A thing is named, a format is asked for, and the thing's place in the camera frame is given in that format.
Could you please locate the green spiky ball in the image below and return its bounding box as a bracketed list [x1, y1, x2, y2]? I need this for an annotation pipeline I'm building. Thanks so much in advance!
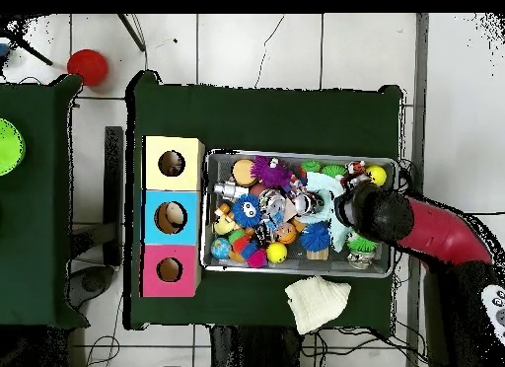
[346, 232, 380, 255]

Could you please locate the clear mesh bin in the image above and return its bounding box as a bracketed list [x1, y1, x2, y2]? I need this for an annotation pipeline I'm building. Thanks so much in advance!
[202, 149, 399, 281]

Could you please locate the yellow ball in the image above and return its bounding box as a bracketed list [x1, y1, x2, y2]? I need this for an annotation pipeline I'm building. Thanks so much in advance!
[265, 241, 289, 265]

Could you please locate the black tripod leg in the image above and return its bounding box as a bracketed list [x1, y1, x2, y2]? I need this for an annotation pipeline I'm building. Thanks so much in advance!
[117, 13, 147, 52]
[0, 23, 53, 67]

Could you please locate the blue fuzzy monster toy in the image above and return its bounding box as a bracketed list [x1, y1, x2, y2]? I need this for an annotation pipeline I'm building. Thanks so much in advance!
[232, 193, 264, 230]

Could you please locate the green covered side table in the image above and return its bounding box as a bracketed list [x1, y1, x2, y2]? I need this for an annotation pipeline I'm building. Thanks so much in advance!
[0, 73, 88, 330]

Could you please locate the wooden three-hole box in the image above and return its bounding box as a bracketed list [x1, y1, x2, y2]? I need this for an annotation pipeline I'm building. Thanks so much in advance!
[140, 134, 206, 300]

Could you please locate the mint green knit cloth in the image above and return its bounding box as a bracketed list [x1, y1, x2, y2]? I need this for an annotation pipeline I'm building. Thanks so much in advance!
[302, 172, 354, 254]

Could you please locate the dark green tablecloth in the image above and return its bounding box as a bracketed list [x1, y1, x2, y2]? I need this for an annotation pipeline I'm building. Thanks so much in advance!
[124, 70, 403, 338]

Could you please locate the black upright bar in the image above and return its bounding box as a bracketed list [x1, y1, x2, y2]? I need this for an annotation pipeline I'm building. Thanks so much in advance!
[104, 125, 126, 267]

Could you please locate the cream knit cloth roll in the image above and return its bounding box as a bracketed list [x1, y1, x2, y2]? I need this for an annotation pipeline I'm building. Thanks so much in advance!
[283, 275, 353, 336]

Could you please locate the red round object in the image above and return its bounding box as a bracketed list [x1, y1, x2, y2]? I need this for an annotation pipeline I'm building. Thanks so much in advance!
[66, 48, 110, 88]

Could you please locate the lime green round object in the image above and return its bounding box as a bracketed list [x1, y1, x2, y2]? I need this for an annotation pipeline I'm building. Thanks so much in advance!
[0, 117, 26, 178]

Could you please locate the purple spiky ball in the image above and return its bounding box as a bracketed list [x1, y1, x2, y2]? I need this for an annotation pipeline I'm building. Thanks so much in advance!
[251, 154, 295, 191]

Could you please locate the orange tiger plush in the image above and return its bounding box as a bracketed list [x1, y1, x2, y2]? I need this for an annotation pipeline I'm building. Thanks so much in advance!
[345, 161, 369, 186]

